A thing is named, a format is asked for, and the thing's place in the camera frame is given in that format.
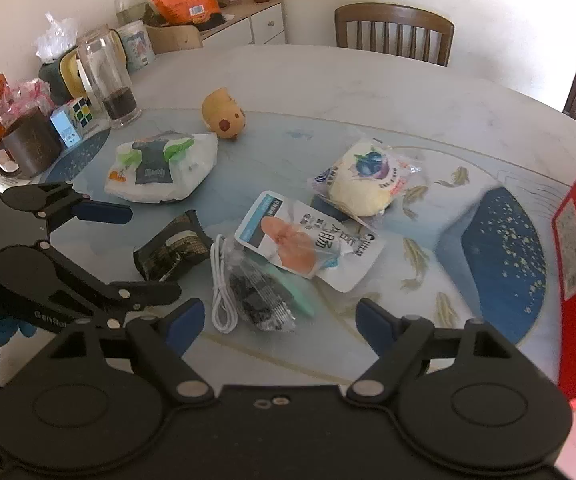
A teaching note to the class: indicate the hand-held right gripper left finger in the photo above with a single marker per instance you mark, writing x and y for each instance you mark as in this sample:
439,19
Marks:
188,317

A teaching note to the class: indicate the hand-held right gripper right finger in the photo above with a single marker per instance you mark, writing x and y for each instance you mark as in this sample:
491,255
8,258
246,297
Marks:
370,317

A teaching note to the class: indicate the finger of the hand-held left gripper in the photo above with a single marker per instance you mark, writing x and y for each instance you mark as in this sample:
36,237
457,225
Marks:
103,212
153,292

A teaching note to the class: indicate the black snack packet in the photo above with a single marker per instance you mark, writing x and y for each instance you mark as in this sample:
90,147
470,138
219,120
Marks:
173,255

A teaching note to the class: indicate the clear bag of dark bits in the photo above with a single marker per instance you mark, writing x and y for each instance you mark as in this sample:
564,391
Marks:
263,305

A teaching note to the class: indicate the white and green tissue pack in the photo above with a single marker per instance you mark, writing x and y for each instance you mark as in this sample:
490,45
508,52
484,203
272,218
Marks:
188,160

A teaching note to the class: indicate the white and pink food packet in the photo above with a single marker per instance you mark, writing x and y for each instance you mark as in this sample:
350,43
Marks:
288,240

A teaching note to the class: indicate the blueberry print bread packet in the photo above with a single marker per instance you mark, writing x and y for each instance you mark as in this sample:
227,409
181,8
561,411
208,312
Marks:
363,185

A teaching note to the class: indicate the yellow capybara toy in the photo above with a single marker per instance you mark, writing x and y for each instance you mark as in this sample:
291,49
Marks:
223,115

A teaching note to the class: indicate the white marble desktop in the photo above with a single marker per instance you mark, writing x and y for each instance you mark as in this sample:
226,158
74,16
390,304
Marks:
368,90

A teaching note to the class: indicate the small light blue box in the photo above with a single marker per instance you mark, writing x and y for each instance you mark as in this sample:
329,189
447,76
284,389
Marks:
65,127

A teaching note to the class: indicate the brown mug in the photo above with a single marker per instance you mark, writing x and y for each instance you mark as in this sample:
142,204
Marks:
33,145

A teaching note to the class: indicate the puzzle cube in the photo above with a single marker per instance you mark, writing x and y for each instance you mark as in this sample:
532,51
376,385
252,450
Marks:
80,112

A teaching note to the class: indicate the glass tumbler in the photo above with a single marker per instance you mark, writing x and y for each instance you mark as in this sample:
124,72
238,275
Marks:
113,95

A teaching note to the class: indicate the fish print table mat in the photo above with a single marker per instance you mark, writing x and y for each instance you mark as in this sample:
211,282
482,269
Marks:
498,260

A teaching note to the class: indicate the pink packets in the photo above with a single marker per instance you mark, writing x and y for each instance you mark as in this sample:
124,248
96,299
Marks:
28,92

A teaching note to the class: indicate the green and yellow container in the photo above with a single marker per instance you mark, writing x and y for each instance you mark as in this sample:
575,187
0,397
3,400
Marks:
68,75

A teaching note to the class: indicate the clear plastic bag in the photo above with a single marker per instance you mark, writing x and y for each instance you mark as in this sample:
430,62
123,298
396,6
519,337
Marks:
53,40

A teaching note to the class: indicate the small open cardboard box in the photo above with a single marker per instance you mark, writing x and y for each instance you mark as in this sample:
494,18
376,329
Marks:
173,37

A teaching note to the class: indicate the clear plastic bottle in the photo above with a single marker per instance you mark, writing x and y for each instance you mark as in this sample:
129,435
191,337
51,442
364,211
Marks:
128,7

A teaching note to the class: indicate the white sideboard cabinet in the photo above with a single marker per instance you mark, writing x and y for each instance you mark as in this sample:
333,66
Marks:
268,25

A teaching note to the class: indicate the wooden chair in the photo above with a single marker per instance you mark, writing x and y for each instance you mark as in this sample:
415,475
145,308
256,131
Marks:
393,12

